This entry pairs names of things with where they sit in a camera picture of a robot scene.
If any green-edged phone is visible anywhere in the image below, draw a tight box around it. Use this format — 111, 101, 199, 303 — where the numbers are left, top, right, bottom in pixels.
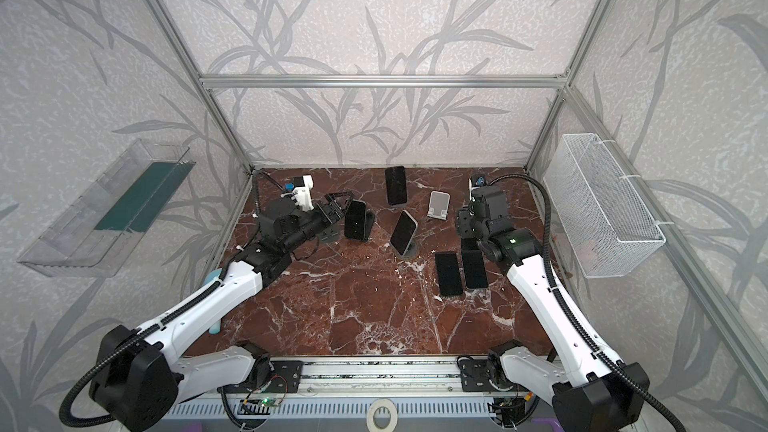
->
344, 200, 376, 242

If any white-edged phone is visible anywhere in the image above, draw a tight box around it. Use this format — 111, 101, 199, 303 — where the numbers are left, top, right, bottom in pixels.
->
461, 250, 489, 290

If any black phone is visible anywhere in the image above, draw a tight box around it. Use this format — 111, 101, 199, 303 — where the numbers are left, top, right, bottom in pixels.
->
434, 252, 463, 297
384, 166, 408, 206

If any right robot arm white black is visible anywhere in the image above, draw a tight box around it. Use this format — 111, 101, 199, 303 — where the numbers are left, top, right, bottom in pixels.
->
456, 174, 685, 431

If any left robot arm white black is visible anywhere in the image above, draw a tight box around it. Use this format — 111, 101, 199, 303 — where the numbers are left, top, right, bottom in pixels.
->
58, 191, 354, 431

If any white phone stand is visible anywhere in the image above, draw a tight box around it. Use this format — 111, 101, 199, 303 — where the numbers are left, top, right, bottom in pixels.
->
427, 190, 450, 220

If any white tape roll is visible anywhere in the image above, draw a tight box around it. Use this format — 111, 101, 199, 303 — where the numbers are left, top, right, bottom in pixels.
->
366, 398, 399, 432

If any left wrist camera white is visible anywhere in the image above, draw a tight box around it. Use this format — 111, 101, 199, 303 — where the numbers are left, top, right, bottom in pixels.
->
291, 175, 314, 212

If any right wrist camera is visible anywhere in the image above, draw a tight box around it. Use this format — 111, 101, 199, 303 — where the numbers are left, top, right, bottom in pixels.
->
469, 174, 488, 190

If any white wire mesh basket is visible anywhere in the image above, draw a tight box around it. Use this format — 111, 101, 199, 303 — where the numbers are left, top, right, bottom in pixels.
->
544, 133, 666, 279

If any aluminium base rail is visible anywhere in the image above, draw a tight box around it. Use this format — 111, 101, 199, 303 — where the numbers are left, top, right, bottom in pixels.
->
119, 353, 625, 400

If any clear plastic wall bin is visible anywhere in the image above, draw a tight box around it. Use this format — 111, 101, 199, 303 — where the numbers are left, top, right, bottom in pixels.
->
17, 139, 195, 278

